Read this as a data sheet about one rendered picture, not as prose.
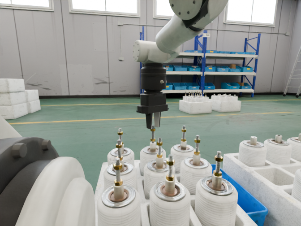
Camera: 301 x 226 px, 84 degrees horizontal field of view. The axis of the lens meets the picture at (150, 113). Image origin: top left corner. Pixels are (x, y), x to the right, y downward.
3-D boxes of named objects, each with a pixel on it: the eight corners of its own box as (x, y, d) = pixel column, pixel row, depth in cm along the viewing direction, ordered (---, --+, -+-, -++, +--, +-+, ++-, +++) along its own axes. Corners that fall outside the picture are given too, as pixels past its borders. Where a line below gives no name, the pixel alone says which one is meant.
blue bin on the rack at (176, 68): (170, 72, 528) (170, 65, 524) (182, 72, 534) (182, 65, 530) (175, 71, 479) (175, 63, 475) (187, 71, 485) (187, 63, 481)
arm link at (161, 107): (157, 107, 67) (158, 77, 64) (175, 110, 59) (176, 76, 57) (131, 111, 59) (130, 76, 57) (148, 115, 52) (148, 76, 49)
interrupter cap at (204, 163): (214, 166, 51) (214, 164, 51) (194, 172, 47) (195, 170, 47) (197, 156, 57) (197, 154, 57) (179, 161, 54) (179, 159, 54)
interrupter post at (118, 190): (118, 192, 39) (118, 179, 38) (126, 196, 38) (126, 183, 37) (111, 197, 37) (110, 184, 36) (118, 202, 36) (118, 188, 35)
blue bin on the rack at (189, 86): (182, 89, 547) (182, 82, 543) (192, 89, 555) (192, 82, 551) (188, 89, 499) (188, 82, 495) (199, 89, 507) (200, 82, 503)
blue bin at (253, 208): (265, 244, 52) (271, 210, 50) (234, 250, 50) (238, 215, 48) (213, 186, 81) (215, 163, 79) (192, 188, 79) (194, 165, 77)
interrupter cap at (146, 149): (165, 148, 64) (165, 146, 64) (159, 156, 57) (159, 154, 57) (147, 145, 67) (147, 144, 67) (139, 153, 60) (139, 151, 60)
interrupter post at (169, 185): (167, 187, 41) (167, 175, 40) (176, 190, 40) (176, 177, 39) (163, 193, 39) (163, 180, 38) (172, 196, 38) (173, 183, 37)
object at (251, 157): (267, 189, 68) (273, 147, 64) (246, 192, 66) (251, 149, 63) (249, 176, 77) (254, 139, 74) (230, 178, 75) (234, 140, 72)
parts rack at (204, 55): (254, 97, 540) (262, 33, 504) (142, 99, 474) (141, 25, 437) (240, 95, 602) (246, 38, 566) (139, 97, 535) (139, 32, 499)
